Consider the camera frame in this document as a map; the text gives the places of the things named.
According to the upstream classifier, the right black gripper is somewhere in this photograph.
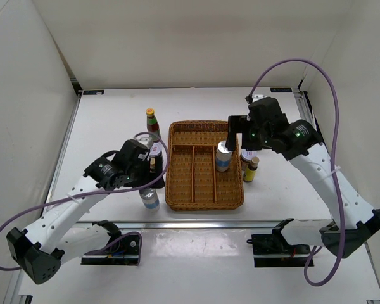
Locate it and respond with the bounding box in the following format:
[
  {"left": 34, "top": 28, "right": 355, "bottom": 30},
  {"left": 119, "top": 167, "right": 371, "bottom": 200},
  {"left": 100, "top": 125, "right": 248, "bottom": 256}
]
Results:
[{"left": 225, "top": 116, "right": 271, "bottom": 152}]

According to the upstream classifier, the white blue canister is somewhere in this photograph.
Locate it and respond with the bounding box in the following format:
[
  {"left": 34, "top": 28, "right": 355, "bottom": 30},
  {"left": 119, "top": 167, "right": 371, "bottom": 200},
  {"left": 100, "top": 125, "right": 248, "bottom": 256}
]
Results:
[
  {"left": 215, "top": 140, "right": 233, "bottom": 172},
  {"left": 139, "top": 188, "right": 160, "bottom": 211}
]

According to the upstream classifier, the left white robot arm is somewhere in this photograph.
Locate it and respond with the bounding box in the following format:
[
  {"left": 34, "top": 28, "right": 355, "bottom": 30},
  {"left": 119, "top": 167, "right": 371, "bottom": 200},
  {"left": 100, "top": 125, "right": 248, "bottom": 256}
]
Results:
[{"left": 6, "top": 136, "right": 162, "bottom": 285}]

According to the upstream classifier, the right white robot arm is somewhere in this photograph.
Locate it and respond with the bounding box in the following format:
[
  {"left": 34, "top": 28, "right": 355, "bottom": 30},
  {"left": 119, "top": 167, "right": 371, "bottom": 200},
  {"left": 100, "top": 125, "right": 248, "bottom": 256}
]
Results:
[{"left": 225, "top": 95, "right": 380, "bottom": 258}]

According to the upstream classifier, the small yellow label bottle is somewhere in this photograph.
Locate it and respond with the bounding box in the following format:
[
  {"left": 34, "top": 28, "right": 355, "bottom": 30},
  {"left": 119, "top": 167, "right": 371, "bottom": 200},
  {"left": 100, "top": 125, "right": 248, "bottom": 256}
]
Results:
[{"left": 149, "top": 158, "right": 156, "bottom": 172}]

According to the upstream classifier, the brown wicker basket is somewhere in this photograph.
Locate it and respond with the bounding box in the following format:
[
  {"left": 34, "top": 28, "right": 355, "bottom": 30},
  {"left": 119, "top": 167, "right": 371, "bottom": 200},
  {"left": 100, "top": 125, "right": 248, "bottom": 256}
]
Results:
[{"left": 165, "top": 120, "right": 244, "bottom": 211}]

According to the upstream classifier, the right silver lid jar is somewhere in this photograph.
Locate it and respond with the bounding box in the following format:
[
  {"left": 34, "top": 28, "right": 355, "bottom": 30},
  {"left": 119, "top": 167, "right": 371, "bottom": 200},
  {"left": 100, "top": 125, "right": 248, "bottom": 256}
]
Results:
[{"left": 240, "top": 149, "right": 258, "bottom": 171}]

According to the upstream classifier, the silver lid jar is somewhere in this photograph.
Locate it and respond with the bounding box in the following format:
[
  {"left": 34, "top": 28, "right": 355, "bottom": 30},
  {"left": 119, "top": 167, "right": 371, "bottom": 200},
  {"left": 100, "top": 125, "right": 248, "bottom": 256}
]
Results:
[
  {"left": 149, "top": 142, "right": 163, "bottom": 158},
  {"left": 240, "top": 149, "right": 258, "bottom": 171}
]

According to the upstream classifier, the yellow cap sauce bottle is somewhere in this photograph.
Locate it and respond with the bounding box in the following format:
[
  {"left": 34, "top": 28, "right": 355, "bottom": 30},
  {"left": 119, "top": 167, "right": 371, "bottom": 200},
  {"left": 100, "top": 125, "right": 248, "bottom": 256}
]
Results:
[{"left": 146, "top": 108, "right": 161, "bottom": 142}]

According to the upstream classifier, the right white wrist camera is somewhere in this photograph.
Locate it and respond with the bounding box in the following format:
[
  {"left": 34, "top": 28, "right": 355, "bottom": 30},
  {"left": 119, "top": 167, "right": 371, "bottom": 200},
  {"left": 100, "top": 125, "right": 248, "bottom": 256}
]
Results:
[{"left": 251, "top": 94, "right": 267, "bottom": 102}]

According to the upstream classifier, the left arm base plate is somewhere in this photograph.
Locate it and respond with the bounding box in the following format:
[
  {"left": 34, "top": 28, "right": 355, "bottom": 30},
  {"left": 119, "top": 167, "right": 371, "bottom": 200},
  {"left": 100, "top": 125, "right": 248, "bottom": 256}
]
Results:
[{"left": 80, "top": 232, "right": 143, "bottom": 266}]

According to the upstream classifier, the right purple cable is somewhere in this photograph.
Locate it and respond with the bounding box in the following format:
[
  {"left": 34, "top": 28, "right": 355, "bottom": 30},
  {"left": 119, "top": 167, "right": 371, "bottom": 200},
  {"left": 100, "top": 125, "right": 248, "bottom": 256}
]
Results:
[{"left": 246, "top": 58, "right": 347, "bottom": 287}]

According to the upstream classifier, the purple cable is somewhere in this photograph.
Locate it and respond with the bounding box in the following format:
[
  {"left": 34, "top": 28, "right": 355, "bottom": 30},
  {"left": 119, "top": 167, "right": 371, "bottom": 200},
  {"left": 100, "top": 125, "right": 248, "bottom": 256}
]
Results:
[
  {"left": 0, "top": 131, "right": 170, "bottom": 272},
  {"left": 246, "top": 58, "right": 347, "bottom": 287}
]

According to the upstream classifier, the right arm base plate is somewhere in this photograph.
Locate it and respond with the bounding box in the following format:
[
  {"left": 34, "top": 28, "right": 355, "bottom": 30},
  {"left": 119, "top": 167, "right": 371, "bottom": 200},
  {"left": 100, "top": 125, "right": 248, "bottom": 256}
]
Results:
[{"left": 246, "top": 234, "right": 311, "bottom": 268}]

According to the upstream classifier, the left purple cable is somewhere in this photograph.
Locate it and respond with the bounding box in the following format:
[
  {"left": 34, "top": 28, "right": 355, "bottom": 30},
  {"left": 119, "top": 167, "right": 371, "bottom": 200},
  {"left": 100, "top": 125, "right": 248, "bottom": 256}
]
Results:
[{"left": 0, "top": 131, "right": 170, "bottom": 272}]

